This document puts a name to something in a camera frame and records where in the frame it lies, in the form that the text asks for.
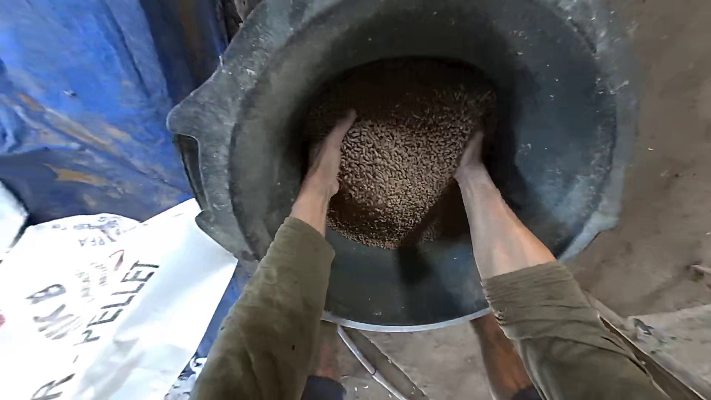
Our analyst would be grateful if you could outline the person's legs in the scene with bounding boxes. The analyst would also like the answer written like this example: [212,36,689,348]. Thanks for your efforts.
[301,313,543,400]

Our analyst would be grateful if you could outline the large black rubber tub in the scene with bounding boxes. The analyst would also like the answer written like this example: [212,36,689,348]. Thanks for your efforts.
[167,0,642,333]

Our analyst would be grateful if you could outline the person's right hand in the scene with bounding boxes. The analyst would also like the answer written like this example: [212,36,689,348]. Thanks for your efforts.
[454,129,485,184]

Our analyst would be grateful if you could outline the thin grey metal rod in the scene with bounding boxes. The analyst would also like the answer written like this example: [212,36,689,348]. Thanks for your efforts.
[337,325,410,400]

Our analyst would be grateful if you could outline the white sack with black print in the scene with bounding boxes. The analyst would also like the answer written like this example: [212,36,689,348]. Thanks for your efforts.
[0,198,238,400]

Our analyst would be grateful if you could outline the person's right forearm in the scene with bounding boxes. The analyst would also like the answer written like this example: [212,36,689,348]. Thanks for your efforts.
[457,166,674,400]

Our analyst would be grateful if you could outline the person's left hand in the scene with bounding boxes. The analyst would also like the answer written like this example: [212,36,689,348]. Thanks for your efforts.
[301,109,358,199]

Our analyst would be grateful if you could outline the plain white sack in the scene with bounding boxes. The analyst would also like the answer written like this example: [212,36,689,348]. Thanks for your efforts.
[0,180,29,262]

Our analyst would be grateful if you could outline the pile of brown pellets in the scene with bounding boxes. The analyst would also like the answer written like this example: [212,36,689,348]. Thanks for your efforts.
[303,58,498,250]

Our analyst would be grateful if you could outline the blue tarpaulin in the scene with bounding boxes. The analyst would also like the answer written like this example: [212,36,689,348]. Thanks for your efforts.
[0,0,259,359]

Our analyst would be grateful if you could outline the person's left forearm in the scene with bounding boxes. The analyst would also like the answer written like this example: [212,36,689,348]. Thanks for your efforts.
[190,186,340,400]

